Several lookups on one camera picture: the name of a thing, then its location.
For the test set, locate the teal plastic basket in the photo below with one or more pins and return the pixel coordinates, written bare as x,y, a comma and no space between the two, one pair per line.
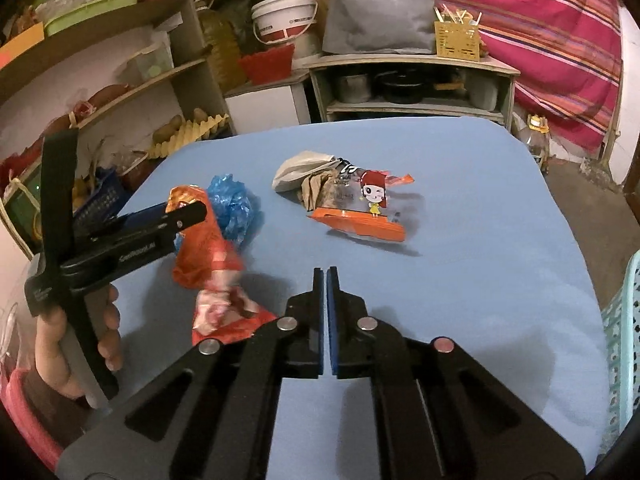
622,350

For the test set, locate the yellow box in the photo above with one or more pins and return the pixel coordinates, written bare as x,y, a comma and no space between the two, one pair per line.
20,45

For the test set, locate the white plastic bucket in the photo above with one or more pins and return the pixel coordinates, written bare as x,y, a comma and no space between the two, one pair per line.
285,17

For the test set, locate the red striped cloth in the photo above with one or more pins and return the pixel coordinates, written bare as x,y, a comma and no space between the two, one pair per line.
540,35

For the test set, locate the red plastic wrapper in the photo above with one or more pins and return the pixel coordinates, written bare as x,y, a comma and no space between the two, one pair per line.
210,255

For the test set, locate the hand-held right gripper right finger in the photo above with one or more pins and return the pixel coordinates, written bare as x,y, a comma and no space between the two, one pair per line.
425,400

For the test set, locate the small oil bottle yellow cap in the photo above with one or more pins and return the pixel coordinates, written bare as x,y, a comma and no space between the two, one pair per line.
536,142

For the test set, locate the white cabinet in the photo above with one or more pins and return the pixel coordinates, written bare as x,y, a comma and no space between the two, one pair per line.
265,105

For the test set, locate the person's left hand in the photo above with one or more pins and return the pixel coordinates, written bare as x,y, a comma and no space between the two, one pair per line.
55,355

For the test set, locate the orange cartoon girl packet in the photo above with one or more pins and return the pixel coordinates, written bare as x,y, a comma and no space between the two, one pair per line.
365,210

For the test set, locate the red plastic basin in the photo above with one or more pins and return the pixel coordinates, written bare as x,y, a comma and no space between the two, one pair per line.
265,65

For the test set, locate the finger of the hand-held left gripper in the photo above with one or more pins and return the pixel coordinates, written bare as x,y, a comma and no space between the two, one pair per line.
145,218
187,216

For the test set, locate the crumpled brown paper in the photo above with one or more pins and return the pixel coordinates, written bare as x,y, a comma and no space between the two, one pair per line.
317,187

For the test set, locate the low wooden cabinet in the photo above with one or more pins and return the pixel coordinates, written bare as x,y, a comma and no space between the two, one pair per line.
415,62

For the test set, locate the crumpled white bag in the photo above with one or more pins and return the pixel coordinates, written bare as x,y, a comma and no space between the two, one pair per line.
297,170

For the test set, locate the large cooking oil bottle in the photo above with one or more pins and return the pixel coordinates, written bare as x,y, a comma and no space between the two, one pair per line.
222,45

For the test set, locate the yellow egg tray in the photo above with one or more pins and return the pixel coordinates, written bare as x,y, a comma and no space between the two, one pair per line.
187,137

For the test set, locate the blue plastic bag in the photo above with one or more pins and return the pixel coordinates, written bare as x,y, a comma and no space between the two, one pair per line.
237,205

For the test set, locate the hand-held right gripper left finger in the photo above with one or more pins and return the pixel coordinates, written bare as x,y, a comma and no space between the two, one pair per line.
240,400

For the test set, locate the blue tablecloth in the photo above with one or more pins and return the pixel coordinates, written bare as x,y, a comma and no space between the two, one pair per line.
450,285

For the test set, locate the wooden shelf unit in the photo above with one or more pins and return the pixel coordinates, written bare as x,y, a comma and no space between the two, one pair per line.
150,75

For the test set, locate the blue plastic crate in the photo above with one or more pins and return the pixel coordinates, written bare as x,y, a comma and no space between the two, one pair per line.
100,200

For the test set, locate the white pot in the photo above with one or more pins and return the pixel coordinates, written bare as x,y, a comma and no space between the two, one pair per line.
482,94

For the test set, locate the small steel pot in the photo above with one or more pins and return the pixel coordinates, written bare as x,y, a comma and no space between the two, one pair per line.
353,89

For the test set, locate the black pot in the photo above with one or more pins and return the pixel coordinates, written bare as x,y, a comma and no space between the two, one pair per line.
400,87

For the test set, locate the grey bag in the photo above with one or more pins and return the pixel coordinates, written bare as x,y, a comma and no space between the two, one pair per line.
380,15

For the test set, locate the green plastic tray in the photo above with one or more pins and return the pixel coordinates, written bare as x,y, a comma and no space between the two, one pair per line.
90,10

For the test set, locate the yellow chopstick holder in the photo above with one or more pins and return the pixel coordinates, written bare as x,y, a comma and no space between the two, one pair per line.
457,40

